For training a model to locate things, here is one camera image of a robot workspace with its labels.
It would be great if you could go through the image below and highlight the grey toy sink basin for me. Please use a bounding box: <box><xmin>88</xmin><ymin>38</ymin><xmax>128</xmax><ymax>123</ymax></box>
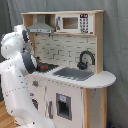
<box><xmin>53</xmin><ymin>67</ymin><xmax>93</xmax><ymax>81</ymax></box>

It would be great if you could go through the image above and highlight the black toy stovetop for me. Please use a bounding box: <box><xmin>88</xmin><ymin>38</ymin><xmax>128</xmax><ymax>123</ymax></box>
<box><xmin>37</xmin><ymin>62</ymin><xmax>57</xmax><ymax>73</ymax></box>

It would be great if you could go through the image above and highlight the right red oven knob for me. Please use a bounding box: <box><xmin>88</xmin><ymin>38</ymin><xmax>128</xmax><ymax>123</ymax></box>
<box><xmin>33</xmin><ymin>81</ymin><xmax>39</xmax><ymax>87</ymax></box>

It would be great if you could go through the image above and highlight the toy microwave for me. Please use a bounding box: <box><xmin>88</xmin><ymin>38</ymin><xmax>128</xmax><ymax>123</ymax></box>
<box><xmin>56</xmin><ymin>13</ymin><xmax>94</xmax><ymax>34</ymax></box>

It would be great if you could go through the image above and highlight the grey range hood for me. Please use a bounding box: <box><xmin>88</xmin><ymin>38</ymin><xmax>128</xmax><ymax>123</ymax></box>
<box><xmin>28</xmin><ymin>14</ymin><xmax>55</xmax><ymax>34</ymax></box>

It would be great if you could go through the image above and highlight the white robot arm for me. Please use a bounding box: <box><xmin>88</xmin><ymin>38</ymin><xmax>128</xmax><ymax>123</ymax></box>
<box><xmin>0</xmin><ymin>24</ymin><xmax>56</xmax><ymax>128</ymax></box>

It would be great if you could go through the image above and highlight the wooden toy kitchen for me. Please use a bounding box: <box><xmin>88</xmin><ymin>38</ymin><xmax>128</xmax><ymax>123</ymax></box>
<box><xmin>22</xmin><ymin>10</ymin><xmax>116</xmax><ymax>128</ymax></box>

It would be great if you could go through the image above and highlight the black toy faucet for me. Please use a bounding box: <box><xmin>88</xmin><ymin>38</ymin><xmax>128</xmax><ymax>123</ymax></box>
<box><xmin>77</xmin><ymin>50</ymin><xmax>95</xmax><ymax>70</ymax></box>

